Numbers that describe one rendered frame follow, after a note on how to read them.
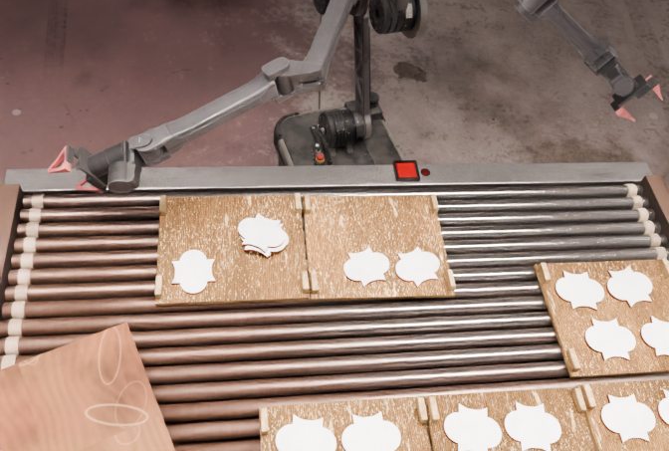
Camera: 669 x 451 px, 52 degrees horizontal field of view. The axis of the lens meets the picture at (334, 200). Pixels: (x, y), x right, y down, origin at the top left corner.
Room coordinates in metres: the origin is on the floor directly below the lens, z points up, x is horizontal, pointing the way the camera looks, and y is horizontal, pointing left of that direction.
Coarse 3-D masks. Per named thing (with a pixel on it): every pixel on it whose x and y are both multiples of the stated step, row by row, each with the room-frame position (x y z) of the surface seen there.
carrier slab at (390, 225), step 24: (312, 216) 1.17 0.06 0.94; (336, 216) 1.19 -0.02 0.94; (360, 216) 1.21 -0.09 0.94; (384, 216) 1.23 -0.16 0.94; (408, 216) 1.24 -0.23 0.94; (432, 216) 1.26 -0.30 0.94; (312, 240) 1.09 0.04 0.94; (336, 240) 1.11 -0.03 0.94; (360, 240) 1.12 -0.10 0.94; (384, 240) 1.14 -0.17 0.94; (408, 240) 1.16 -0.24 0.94; (432, 240) 1.17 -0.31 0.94; (312, 264) 1.01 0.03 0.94; (336, 264) 1.03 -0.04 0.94; (336, 288) 0.95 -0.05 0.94; (360, 288) 0.97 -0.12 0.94; (384, 288) 0.98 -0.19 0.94; (408, 288) 1.00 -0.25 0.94; (432, 288) 1.01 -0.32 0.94
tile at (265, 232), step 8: (256, 216) 1.11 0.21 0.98; (240, 224) 1.07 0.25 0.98; (248, 224) 1.07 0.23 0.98; (256, 224) 1.08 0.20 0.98; (264, 224) 1.09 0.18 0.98; (272, 224) 1.09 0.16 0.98; (240, 232) 1.04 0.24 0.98; (248, 232) 1.05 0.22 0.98; (256, 232) 1.05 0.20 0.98; (264, 232) 1.06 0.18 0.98; (272, 232) 1.06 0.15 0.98; (280, 232) 1.07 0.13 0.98; (248, 240) 1.02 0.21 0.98; (256, 240) 1.03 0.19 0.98; (264, 240) 1.03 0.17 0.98; (272, 240) 1.04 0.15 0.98; (280, 240) 1.04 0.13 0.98; (264, 248) 1.01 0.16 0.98
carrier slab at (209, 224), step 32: (160, 224) 1.04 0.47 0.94; (192, 224) 1.06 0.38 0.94; (224, 224) 1.08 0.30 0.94; (288, 224) 1.13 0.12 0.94; (160, 256) 0.94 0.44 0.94; (224, 256) 0.98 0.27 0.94; (256, 256) 1.00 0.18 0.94; (288, 256) 1.02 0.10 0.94; (224, 288) 0.88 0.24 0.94; (256, 288) 0.90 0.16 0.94; (288, 288) 0.92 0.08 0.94
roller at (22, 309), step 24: (456, 288) 1.04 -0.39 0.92; (480, 288) 1.05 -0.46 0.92; (504, 288) 1.07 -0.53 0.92; (528, 288) 1.09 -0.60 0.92; (24, 312) 0.71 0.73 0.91; (48, 312) 0.73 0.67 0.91; (72, 312) 0.74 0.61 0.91; (96, 312) 0.75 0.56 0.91; (120, 312) 0.77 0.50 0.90; (144, 312) 0.79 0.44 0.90
